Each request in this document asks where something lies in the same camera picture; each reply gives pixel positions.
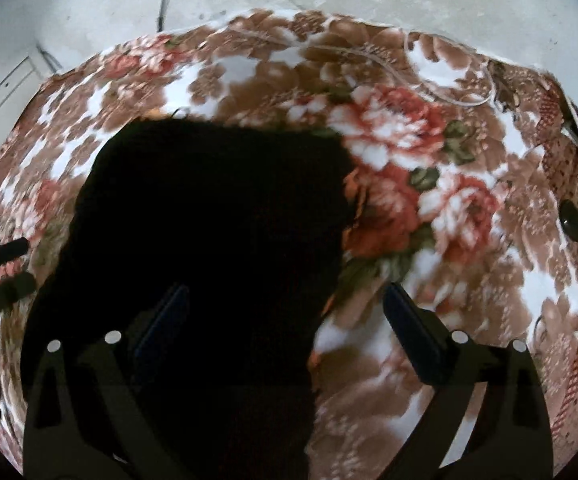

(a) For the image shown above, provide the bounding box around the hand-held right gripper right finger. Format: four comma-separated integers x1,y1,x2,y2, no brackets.
383,281,554,480

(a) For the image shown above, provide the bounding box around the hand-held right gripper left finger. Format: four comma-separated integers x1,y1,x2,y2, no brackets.
23,282,192,480

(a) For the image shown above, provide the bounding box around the black shirt with orange print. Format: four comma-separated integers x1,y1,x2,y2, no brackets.
21,117,357,480

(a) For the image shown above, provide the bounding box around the black round object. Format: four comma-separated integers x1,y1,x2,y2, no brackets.
558,199,578,242

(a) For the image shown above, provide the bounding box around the floral blanket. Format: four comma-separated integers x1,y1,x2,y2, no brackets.
0,7,578,480

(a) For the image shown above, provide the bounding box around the thin black cable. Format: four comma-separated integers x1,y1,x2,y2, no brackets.
36,45,66,74

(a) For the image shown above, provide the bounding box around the white cable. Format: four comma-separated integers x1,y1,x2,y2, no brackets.
239,30,498,109

